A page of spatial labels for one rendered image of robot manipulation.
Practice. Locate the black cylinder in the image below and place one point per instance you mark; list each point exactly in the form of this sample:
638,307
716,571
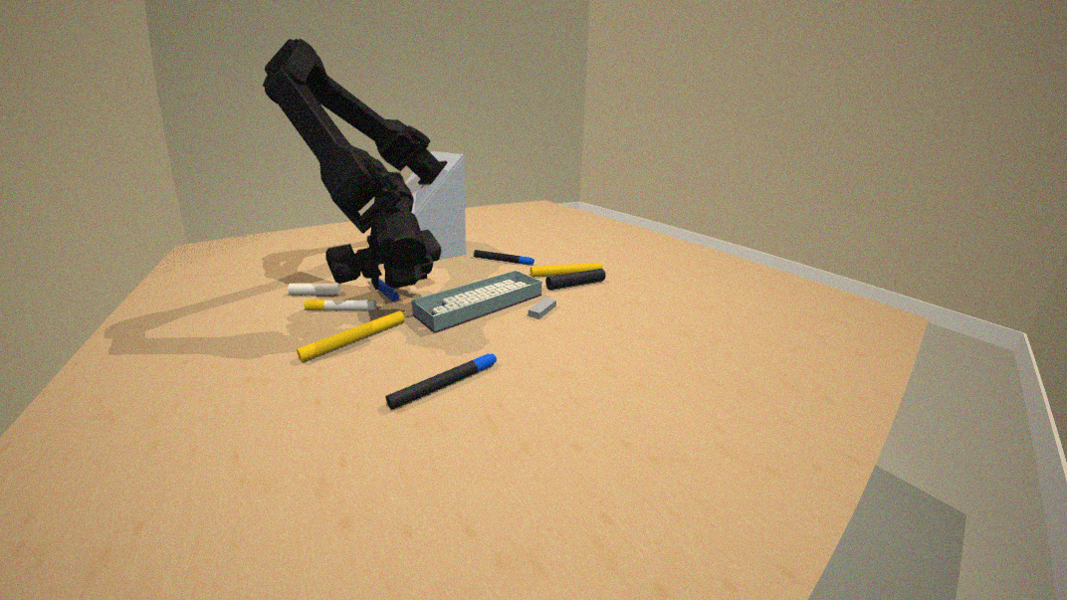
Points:
574,279

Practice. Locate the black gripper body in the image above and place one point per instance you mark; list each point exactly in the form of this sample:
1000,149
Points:
345,264

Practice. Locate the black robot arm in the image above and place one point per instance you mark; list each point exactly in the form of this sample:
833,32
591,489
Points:
296,80

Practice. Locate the black marker with blue cap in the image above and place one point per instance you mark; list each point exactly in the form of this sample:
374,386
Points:
417,390
503,257

